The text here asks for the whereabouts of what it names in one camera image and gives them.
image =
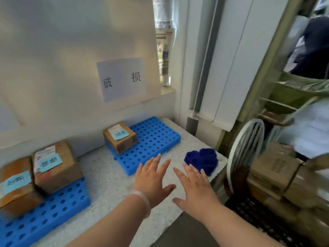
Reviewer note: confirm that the person's right hand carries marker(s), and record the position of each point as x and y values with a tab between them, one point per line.
199	195

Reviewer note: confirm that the person's left hand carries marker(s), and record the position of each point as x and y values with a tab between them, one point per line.
150	181

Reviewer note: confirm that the person's left middle finger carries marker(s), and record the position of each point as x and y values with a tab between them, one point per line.
155	163

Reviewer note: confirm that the person's right middle finger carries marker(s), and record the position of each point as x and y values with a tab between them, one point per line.
188	172

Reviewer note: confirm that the person's right thumb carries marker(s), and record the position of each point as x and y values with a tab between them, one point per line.
179	202

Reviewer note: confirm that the person's right little finger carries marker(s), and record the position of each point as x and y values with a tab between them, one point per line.
204	177

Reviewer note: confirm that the person's left little finger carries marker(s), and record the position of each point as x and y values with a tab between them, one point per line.
138	170

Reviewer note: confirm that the person's left thumb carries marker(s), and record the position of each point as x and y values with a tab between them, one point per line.
168	190

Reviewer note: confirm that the person's left forearm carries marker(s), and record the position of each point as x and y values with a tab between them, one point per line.
110	226

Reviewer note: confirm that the person's right forearm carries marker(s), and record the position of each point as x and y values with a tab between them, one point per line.
231	228

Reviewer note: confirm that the dark blue cloth bundle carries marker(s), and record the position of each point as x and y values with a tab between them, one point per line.
201	159

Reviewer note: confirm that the blue perforated plastic pallet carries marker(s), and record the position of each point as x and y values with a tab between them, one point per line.
154	138
46	216

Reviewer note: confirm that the small cardboard box blue label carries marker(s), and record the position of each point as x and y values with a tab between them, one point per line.
120	140

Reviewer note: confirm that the brown cardboard carton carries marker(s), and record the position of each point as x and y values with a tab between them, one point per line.
305	187
273	167

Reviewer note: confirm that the white paper sign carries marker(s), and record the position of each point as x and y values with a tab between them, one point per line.
120	79

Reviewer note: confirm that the white plastic sack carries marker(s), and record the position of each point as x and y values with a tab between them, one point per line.
312	131

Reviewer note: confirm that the printed posters on window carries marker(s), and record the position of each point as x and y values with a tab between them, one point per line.
163	43

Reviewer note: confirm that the white board panel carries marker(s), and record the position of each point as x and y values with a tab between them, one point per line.
64	35

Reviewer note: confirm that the white window frame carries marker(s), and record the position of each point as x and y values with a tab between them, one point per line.
231	61

